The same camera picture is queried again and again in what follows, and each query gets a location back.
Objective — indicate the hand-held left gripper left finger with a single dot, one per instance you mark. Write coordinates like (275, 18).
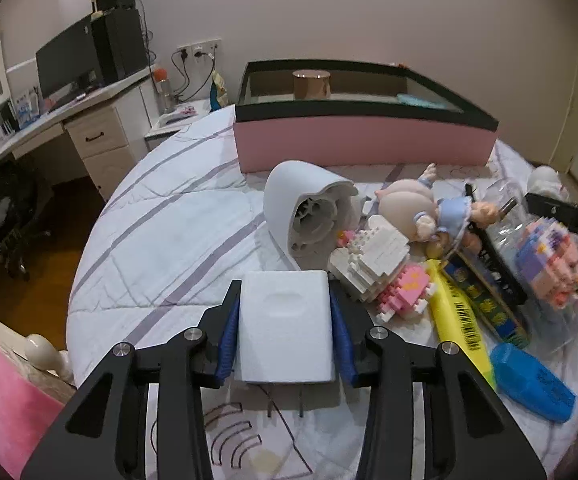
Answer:
(229, 340)

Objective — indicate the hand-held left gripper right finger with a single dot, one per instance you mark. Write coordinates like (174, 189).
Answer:
(341, 340)

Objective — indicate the clear plastic box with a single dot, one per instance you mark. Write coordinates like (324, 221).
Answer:
(549, 265)

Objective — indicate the white power adapter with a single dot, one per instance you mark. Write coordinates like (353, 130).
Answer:
(284, 325)

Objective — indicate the black hair clip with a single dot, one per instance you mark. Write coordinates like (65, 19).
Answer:
(506, 275)

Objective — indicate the pink building block model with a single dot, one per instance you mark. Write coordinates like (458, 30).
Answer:
(409, 285)

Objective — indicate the white building block model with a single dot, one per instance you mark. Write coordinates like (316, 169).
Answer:
(374, 255)

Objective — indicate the yellow highlighter pen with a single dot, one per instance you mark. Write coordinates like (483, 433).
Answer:
(456, 320)

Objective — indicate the blue card box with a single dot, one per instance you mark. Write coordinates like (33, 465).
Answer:
(484, 305)

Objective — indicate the baby doll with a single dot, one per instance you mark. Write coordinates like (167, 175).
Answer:
(409, 205)

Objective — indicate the white dome-shaped plastic device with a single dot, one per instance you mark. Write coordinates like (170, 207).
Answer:
(289, 190)

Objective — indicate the blue oblong case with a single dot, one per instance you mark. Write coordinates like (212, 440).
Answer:
(529, 380)

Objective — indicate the pink storage box black rim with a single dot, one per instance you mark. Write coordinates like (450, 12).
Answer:
(359, 140)

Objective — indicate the teal flat case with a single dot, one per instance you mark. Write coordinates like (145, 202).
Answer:
(426, 101)

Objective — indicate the white nightstand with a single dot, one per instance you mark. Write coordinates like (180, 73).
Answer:
(161, 132)

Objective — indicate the white desk with drawers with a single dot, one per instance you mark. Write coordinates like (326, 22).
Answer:
(114, 150)

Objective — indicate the pink packet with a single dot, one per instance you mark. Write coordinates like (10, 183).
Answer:
(185, 109)

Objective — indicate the yellow blue snack bag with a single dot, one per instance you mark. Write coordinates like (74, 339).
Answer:
(217, 92)

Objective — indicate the copper round tin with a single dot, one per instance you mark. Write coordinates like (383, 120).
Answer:
(311, 85)

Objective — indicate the water bottle orange cap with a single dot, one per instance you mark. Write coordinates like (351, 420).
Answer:
(164, 90)

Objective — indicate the black office chair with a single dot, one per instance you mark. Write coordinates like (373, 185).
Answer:
(4, 210)

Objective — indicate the blue white box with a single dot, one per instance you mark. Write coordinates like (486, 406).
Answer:
(26, 110)

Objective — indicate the black computer tower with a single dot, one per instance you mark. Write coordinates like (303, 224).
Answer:
(119, 45)

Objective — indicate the black computer monitor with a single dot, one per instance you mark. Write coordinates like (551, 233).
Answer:
(66, 60)

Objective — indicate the cream bed frame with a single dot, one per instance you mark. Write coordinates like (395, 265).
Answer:
(44, 350)

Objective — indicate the white wall socket strip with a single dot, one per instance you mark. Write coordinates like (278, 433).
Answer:
(199, 50)

